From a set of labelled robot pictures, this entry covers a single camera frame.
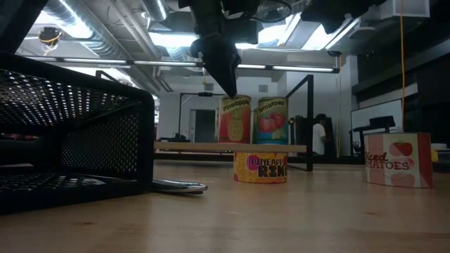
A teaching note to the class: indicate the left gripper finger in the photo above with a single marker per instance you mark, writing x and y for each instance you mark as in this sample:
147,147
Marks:
225,81

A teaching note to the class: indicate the tall red pineapple can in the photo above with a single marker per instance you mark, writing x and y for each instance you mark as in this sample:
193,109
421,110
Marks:
235,121

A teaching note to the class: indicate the tall green fruit can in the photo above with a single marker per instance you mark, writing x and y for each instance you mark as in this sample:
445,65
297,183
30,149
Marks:
254,126

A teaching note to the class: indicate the tall tomatoes can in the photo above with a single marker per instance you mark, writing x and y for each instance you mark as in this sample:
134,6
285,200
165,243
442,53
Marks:
272,121

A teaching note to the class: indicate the short pineapple rings can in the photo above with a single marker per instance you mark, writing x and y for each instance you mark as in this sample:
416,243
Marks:
260,168

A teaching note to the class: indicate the short diced tomatoes can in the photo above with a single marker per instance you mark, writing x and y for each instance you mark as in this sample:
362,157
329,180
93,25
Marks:
397,161

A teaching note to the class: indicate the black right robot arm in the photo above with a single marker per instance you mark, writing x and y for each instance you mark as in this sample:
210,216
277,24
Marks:
337,12

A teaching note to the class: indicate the bright ceiling light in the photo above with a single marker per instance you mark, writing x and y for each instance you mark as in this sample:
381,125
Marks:
172,39

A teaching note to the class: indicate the dark background door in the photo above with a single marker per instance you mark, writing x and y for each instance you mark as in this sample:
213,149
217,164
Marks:
205,124

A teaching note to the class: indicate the long horizontal light bar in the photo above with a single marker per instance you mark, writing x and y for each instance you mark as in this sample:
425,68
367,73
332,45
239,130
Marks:
165,63

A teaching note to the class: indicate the slanted ceiling light panel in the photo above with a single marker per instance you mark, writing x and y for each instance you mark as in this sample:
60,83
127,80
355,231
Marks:
309,35

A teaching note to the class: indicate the black background cabinet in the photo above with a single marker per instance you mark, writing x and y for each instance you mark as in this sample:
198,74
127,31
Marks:
302,137

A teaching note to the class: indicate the person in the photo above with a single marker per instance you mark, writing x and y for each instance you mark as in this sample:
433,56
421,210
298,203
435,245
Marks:
319,135

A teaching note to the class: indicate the silver metal spoon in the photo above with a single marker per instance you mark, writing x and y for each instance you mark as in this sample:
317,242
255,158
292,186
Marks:
179,185

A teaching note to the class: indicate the black mesh metal basket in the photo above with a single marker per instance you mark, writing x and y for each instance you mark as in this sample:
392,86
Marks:
112,147

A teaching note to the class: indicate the black background desk stand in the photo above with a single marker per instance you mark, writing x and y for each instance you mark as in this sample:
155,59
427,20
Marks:
378,123

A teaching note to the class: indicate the round ceiling device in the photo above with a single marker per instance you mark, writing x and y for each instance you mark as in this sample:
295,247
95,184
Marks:
50,35

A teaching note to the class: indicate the yellow and white container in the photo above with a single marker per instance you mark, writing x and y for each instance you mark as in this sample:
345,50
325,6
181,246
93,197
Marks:
437,149

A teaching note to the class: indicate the grey wall vent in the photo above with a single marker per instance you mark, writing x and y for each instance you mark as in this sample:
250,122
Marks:
263,88
208,86

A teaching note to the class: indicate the black background frame rig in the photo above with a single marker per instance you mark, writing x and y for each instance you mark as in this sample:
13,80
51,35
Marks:
197,94

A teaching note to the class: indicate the wooden shelf black frame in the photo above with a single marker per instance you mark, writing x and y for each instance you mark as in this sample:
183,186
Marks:
197,147

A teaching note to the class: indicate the silver spiral ceiling duct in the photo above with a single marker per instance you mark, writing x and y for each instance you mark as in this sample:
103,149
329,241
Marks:
154,8

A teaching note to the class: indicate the black ceiling camera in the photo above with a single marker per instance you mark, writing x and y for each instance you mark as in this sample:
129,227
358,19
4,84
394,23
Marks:
334,53

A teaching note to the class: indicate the long silver ceiling duct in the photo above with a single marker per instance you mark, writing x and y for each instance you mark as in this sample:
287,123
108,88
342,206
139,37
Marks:
98,38

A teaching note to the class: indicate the black table frame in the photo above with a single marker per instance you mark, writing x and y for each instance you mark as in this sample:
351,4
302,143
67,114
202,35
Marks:
344,160

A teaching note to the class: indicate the white wall board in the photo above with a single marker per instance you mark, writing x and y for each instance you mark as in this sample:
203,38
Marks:
369,109

